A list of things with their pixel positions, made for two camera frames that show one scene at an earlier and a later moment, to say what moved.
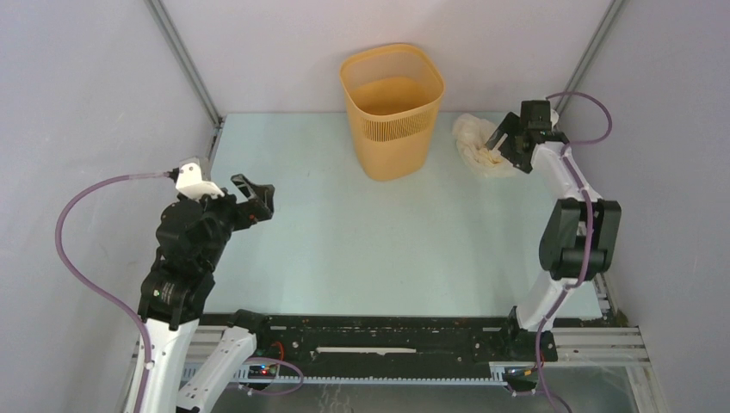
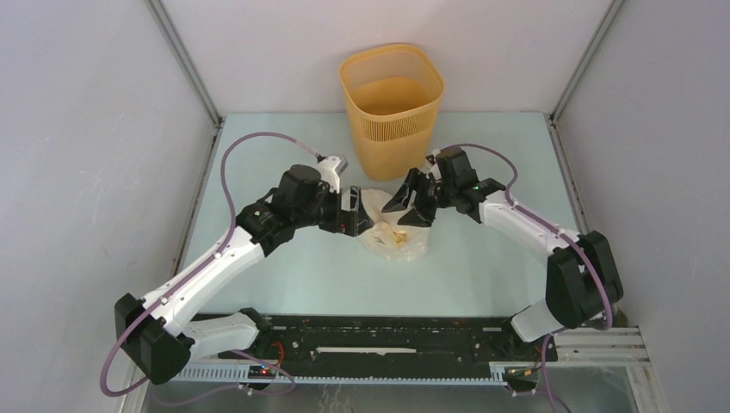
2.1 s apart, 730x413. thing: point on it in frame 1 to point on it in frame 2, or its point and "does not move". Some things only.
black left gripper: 258,206 to 349,223
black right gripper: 510,126 to 422,215
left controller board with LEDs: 262,372 does not move
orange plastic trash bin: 393,92 does not move
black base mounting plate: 392,340 does not move
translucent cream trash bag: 472,134 to 387,237
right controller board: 520,373 does not move
